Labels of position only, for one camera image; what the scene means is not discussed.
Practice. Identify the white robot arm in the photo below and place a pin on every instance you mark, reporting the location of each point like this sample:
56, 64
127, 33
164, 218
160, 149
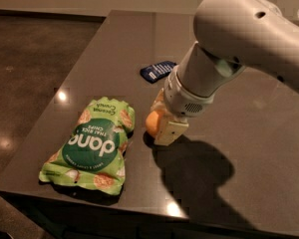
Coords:
230, 35

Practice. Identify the orange fruit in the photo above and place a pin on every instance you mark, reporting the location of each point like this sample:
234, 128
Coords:
152, 122

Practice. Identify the dark blue snack packet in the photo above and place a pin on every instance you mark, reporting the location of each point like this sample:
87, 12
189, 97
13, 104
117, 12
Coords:
158, 71

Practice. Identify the green rice chip bag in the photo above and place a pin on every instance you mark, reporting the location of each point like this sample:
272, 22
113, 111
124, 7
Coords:
93, 157

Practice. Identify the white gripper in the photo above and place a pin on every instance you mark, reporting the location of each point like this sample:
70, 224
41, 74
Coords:
181, 99

